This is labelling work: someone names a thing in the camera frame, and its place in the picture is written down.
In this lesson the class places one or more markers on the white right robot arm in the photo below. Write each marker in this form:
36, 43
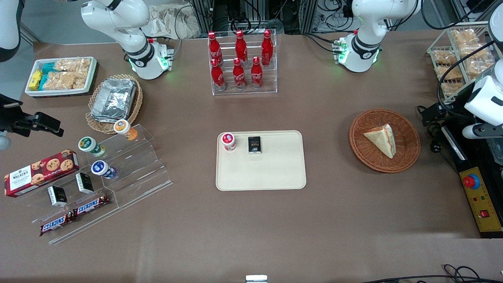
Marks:
135, 47

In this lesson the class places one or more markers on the clear acrylic stepped display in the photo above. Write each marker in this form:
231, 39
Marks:
137, 169

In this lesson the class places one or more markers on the green lid yogurt cup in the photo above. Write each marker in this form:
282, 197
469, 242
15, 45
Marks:
88, 144

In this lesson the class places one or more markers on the clear acrylic bottle rack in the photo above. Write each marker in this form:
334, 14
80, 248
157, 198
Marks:
271, 80

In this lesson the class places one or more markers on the oval light wicker basket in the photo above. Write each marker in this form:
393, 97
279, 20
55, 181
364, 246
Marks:
96, 125

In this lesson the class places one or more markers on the yellow snack packet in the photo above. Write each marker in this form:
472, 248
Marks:
35, 79

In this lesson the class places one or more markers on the dark equipment with metal edge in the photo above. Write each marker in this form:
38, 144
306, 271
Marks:
481, 204

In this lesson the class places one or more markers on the red Walkers cookie box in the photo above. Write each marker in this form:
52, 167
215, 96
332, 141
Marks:
35, 175

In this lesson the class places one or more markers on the white rectangular snack bin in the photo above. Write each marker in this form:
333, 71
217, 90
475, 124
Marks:
92, 74

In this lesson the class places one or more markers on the small silver white device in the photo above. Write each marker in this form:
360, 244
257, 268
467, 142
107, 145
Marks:
256, 279

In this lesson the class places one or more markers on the Snickers chocolate bar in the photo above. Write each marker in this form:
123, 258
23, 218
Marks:
57, 224
91, 205

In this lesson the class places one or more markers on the beige plastic tray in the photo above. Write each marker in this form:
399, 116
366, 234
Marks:
267, 173

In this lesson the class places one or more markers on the round brown wicker basket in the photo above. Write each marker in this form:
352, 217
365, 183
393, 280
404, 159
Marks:
406, 137

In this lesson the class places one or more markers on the red lid yogurt cup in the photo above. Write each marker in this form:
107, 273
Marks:
228, 140

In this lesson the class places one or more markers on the teal snack packet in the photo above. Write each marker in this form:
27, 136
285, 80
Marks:
48, 68
42, 80

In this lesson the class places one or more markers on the triangle sandwich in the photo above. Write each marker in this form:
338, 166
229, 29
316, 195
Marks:
383, 139

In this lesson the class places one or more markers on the stacked aluminium foil trays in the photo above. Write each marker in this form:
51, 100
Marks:
114, 100

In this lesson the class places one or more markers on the rice cracker packet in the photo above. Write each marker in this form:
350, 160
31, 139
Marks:
63, 80
74, 64

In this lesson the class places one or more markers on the small black carton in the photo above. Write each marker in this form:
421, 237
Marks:
255, 145
85, 183
57, 196

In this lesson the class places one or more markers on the red cola bottle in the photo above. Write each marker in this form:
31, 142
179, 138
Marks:
241, 46
267, 48
215, 49
218, 76
256, 74
238, 75

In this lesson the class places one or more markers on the blue lid yogurt cup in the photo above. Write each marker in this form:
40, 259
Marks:
101, 168

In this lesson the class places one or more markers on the bagged cracker packet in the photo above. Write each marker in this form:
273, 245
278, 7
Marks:
477, 51
445, 57
465, 36
451, 88
450, 72
477, 67

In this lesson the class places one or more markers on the orange lid yogurt cup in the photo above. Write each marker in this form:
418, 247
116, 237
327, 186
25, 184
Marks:
123, 127

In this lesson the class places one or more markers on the beige cloth bag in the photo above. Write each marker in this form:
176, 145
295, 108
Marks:
169, 21

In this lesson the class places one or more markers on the black equipment frame rack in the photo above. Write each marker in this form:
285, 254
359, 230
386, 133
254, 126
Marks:
251, 13

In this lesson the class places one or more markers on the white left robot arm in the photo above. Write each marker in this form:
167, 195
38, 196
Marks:
363, 43

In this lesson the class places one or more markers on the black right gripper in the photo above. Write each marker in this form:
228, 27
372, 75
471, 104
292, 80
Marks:
8, 116

